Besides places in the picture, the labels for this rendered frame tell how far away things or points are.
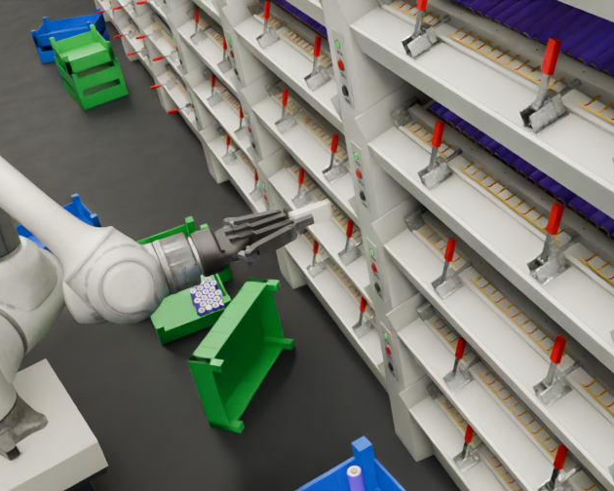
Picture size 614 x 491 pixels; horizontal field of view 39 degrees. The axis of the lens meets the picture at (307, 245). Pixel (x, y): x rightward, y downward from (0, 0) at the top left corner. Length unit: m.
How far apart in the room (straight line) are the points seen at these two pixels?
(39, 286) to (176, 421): 0.49
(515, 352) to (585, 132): 0.41
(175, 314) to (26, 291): 0.65
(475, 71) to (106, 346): 1.51
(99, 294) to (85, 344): 1.21
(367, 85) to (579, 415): 0.57
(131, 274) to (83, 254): 0.08
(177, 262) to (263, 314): 0.78
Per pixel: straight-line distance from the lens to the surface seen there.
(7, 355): 1.72
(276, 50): 1.80
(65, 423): 1.76
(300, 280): 2.33
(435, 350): 1.54
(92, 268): 1.21
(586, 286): 1.02
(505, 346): 1.25
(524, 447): 1.37
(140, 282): 1.18
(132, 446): 2.04
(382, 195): 1.44
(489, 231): 1.13
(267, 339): 2.16
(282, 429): 1.96
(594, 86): 0.94
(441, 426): 1.68
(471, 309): 1.31
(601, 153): 0.89
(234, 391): 2.07
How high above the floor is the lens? 1.37
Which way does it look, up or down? 33 degrees down
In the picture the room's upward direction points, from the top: 12 degrees counter-clockwise
